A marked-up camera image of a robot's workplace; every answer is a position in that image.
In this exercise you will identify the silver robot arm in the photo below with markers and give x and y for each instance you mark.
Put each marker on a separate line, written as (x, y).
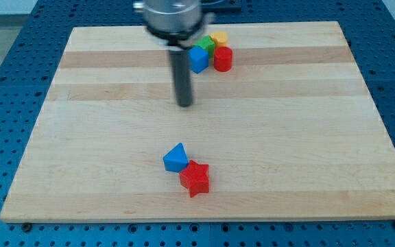
(174, 23)

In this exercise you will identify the red star block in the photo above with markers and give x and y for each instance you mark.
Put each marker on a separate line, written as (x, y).
(195, 178)

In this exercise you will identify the blue triangle block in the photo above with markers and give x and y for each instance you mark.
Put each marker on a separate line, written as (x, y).
(176, 159)

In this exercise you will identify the blue cube block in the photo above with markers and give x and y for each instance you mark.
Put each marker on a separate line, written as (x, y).
(198, 59)

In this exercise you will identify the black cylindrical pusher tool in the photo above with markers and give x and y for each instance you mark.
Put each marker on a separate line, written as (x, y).
(180, 69)

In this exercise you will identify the red cylinder block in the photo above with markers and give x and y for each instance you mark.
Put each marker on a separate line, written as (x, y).
(222, 59)

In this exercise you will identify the green block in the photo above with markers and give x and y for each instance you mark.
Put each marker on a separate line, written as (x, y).
(207, 44)

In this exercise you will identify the yellow heart block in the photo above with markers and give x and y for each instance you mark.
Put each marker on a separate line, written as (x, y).
(219, 38)

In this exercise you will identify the wooden board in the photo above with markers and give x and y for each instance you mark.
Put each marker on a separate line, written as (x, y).
(290, 133)

